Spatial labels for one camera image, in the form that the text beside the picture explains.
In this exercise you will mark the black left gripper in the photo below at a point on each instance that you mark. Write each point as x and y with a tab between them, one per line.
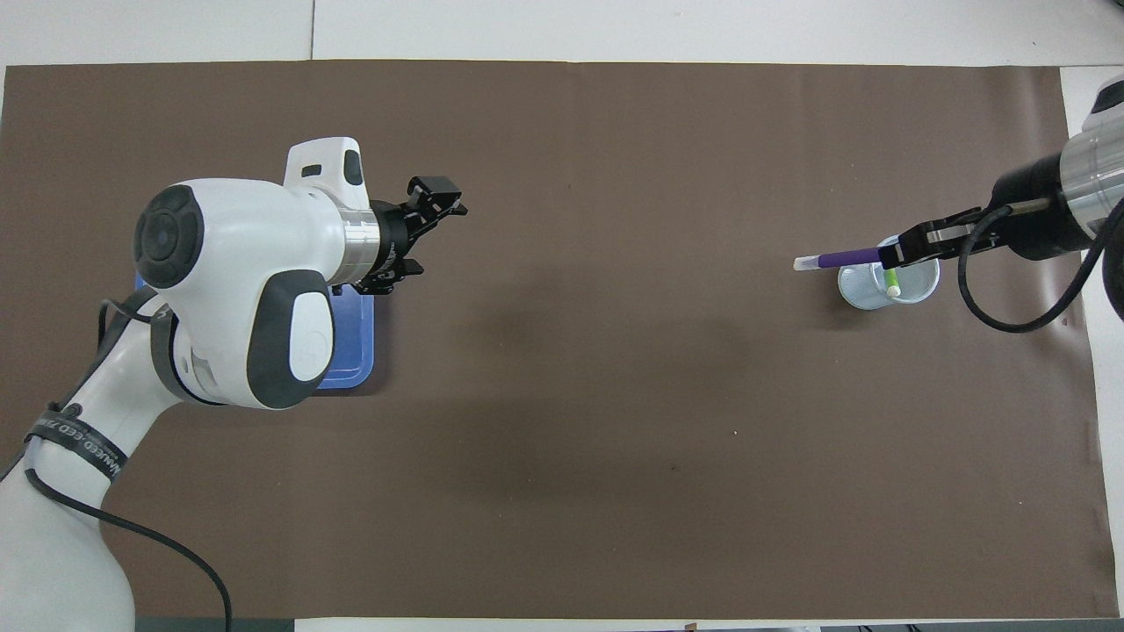
393	241

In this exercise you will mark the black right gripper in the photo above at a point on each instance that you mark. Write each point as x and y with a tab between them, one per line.
1041	237

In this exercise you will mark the green marker pen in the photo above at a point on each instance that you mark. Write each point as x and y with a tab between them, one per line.
892	283

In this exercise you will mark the purple marker pen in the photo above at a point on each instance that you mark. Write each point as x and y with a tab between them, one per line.
843	258

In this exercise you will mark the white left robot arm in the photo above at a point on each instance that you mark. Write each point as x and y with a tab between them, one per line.
237	237

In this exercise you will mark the translucent plastic cup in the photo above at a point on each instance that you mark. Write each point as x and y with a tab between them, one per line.
865	294

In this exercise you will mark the blue plastic tray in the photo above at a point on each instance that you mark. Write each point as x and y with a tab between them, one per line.
356	351

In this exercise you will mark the brown table mat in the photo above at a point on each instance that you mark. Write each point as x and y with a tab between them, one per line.
615	439

